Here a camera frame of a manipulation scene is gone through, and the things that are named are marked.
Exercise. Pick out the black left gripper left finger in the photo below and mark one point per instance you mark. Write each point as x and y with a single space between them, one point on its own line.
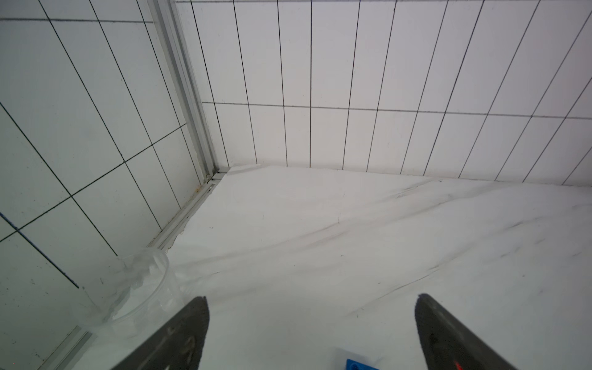
178 344

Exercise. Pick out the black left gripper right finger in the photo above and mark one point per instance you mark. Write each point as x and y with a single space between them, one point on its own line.
448 344

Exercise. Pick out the blue small lego brick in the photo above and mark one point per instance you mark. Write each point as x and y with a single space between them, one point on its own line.
354 365

